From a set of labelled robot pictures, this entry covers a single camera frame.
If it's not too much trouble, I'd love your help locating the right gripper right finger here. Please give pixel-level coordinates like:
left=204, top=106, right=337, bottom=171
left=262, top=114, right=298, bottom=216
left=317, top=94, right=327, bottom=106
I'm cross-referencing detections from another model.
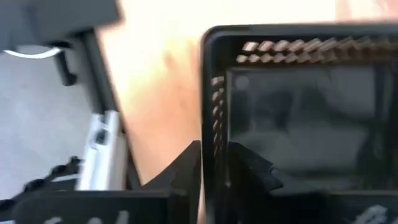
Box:
left=228, top=141, right=398, bottom=224

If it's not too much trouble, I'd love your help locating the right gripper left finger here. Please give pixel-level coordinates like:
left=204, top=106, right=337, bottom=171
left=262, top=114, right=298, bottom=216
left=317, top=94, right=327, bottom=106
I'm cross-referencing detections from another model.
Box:
left=12, top=139, right=203, bottom=224

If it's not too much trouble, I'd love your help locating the black aluminium table frame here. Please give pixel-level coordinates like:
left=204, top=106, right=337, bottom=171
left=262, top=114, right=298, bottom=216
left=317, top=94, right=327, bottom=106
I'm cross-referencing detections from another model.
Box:
left=79, top=27, right=142, bottom=191

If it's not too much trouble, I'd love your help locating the silver aluminium extrusion bar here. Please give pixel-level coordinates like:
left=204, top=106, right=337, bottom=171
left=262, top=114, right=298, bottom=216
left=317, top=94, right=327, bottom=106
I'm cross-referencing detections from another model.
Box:
left=75, top=110, right=129, bottom=192

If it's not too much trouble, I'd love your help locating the thin white cable loop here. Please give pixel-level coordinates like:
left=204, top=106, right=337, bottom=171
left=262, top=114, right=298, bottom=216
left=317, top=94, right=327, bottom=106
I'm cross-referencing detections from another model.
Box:
left=2, top=46, right=62, bottom=60

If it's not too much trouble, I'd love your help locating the black cable chain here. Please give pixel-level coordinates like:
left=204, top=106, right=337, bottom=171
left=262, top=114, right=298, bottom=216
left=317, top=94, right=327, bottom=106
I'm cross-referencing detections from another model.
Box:
left=0, top=156, right=84, bottom=215

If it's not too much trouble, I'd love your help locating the dark grey cabinet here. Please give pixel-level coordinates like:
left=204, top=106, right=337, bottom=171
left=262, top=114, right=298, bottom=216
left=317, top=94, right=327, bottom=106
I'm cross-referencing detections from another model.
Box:
left=0, top=0, right=121, bottom=86

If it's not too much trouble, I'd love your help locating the black plastic basket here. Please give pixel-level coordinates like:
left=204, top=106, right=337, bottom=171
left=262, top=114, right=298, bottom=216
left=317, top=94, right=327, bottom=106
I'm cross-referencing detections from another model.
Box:
left=200, top=22, right=398, bottom=224

